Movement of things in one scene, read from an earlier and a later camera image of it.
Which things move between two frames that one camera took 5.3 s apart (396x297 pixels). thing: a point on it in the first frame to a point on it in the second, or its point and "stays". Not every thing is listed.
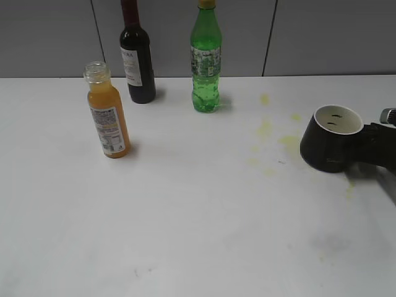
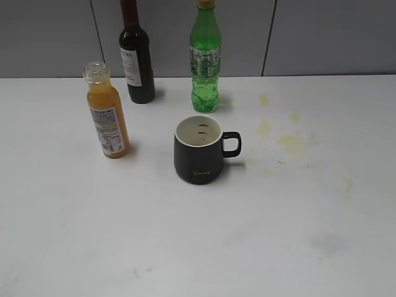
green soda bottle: x=205 y=47 stays
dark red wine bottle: x=136 y=55 stays
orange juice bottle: x=106 y=100 stays
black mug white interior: x=329 y=142 to x=198 y=148
